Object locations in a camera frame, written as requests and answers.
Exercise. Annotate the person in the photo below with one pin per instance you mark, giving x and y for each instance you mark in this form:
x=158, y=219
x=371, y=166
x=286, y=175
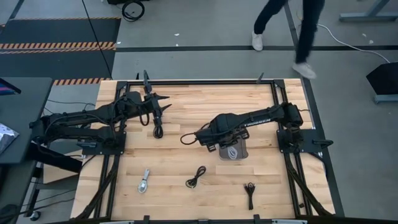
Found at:
x=306, y=31

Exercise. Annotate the black box on grey foot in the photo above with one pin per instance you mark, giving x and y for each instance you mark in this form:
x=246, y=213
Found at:
x=384, y=79

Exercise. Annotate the grey metal desk leg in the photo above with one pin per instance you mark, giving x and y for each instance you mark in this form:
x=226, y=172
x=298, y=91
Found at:
x=370, y=15

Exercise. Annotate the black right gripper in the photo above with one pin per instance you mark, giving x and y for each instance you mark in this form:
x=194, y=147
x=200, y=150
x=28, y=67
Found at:
x=224, y=137

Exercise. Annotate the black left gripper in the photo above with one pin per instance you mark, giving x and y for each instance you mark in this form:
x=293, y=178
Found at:
x=150, y=102

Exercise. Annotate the white shoe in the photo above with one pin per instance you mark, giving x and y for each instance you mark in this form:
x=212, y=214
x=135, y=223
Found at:
x=257, y=41
x=304, y=70

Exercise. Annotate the black box beside table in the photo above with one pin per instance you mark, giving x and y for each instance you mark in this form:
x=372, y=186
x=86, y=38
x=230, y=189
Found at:
x=62, y=31

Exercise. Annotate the screen with colourful display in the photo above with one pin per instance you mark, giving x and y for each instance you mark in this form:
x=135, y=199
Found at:
x=7, y=87

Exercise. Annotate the black desk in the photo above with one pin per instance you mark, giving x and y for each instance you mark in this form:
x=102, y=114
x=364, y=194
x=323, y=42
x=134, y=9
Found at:
x=21, y=124

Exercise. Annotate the black caster wheel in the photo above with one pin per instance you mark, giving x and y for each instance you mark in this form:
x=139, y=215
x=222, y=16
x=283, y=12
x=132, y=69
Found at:
x=35, y=215

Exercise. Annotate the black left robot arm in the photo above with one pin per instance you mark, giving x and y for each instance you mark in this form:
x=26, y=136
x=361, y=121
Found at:
x=93, y=113

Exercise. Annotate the black frame bracket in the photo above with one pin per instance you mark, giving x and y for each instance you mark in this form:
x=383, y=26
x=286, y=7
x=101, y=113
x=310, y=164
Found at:
x=145, y=76
x=260, y=78

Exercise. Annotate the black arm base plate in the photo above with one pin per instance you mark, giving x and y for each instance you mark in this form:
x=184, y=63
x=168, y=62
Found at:
x=93, y=151
x=311, y=135

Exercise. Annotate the translucent grey plastic bin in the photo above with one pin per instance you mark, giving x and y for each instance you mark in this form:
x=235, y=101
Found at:
x=239, y=154

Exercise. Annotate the silvery printed paper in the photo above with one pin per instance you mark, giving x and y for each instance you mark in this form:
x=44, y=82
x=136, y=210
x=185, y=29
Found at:
x=6, y=137

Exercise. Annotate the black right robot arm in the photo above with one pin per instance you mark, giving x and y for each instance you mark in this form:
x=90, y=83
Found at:
x=264, y=118

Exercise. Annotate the black aluminium table frame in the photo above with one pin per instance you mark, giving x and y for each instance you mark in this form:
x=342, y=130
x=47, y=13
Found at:
x=202, y=82

